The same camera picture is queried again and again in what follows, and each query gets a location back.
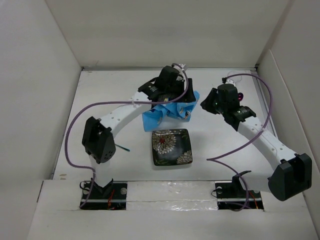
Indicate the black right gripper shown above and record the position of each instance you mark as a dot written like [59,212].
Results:
[206,104]

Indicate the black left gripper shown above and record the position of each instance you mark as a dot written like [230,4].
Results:
[188,96]

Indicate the blue patterned cloth napkin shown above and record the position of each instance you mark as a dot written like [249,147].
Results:
[180,111]

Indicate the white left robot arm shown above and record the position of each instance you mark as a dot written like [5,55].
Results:
[99,133]

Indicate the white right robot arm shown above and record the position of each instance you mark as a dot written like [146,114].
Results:
[291,172]

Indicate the purple metal spoon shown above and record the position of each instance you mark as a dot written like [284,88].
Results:
[240,96]

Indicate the black floral square plate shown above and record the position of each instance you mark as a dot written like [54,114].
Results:
[171,147]

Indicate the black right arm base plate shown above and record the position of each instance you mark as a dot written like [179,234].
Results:
[230,197]

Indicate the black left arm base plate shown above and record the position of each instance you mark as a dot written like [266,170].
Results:
[113,198]

